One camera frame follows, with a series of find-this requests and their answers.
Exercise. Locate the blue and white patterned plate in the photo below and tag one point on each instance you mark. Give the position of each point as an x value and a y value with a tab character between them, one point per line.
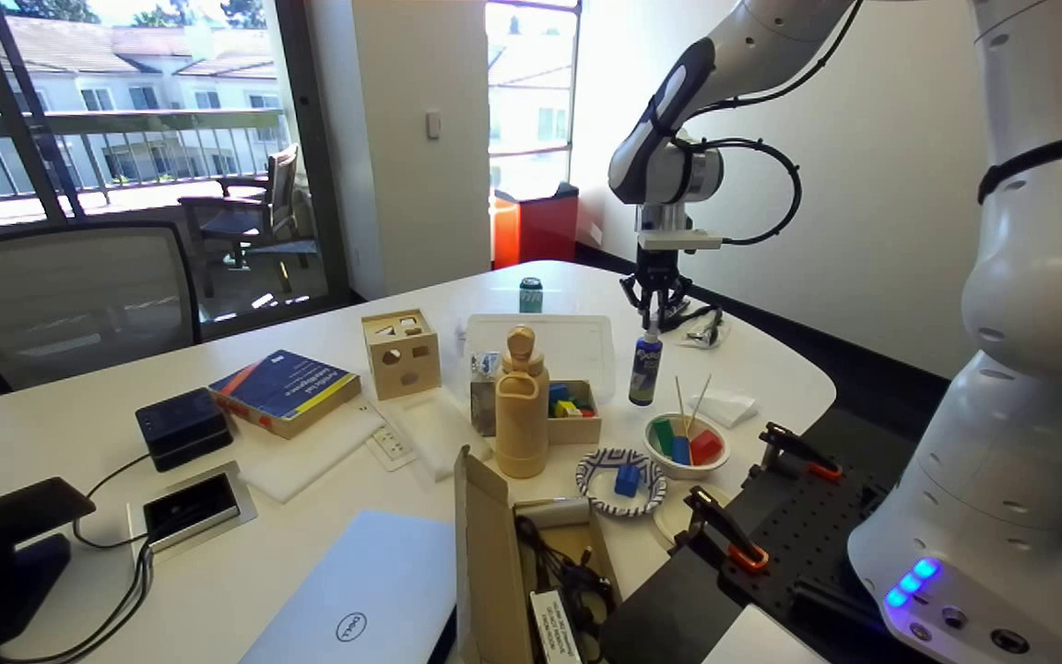
598	480

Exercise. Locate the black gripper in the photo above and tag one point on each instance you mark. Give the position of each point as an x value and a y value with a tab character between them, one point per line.
657	278

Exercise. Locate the wooden shape sorter box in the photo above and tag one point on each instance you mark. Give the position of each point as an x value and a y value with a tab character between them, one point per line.
400	357

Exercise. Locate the tan squeeze bottle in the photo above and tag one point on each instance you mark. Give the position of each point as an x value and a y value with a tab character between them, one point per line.
521	420

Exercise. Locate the white label strip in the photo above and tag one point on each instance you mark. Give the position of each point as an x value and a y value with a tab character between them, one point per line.
554	630

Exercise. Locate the red and orange cabinet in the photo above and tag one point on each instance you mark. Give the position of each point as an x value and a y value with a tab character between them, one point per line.
534	225

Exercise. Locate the black smartphone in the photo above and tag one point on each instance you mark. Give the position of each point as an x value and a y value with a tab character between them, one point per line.
190	506

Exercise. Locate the dark outdoor chair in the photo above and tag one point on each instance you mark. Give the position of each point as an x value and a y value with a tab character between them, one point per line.
254	234

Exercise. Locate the white bowl of coloured blocks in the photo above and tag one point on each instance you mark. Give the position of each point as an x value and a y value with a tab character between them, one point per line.
682	443

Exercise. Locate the yellow and blue bottle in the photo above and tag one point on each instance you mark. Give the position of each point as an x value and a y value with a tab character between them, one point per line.
644	373

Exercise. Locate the white folded napkin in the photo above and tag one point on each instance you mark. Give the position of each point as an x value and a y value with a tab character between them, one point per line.
723	407

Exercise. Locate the open cardboard box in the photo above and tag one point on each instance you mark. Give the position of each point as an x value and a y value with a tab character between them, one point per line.
487	565

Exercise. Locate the blue toy block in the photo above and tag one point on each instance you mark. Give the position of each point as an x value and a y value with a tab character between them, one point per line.
629	480

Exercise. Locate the thin wooden stick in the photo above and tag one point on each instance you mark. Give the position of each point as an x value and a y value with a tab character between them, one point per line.
694	401

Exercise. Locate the silver Dell laptop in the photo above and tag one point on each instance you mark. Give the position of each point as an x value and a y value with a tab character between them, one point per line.
357	594

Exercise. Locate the grey mesh office chair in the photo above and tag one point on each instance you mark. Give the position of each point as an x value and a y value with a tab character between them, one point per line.
62	300

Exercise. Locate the small bottle cap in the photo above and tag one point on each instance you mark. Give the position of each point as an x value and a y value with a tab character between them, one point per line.
654	335

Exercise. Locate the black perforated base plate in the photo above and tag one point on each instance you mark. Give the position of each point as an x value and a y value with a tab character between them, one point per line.
811	529

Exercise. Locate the white wall light switch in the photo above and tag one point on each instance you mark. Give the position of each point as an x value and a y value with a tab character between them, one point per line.
431	125

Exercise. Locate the teal drink can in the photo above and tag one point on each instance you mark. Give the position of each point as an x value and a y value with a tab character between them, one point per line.
532	298

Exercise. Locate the black and orange clamp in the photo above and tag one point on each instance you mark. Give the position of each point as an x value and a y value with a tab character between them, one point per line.
723	534
797	453

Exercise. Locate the small clear container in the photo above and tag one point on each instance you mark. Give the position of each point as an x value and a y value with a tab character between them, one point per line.
483	401

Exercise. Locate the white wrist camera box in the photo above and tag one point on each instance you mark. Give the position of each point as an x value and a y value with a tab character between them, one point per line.
678	241

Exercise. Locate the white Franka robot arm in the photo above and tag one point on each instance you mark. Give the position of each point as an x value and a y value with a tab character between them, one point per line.
1035	369

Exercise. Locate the white foam board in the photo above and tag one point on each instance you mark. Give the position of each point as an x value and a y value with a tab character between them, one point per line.
311	464

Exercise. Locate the small black box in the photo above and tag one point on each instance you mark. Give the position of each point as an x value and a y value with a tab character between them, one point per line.
183	425

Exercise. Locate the blue book with red edge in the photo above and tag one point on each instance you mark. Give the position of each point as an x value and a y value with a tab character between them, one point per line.
284	390

